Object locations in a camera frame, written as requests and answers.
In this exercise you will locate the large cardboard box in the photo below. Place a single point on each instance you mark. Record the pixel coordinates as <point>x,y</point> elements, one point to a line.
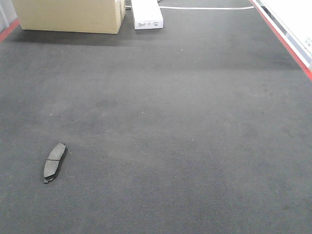
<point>86,16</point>

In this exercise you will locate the grey brake pad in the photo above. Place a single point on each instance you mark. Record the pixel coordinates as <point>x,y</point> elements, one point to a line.
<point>54,162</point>

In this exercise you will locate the white flat box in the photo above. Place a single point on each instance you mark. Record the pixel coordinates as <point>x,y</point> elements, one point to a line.
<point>146,14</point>

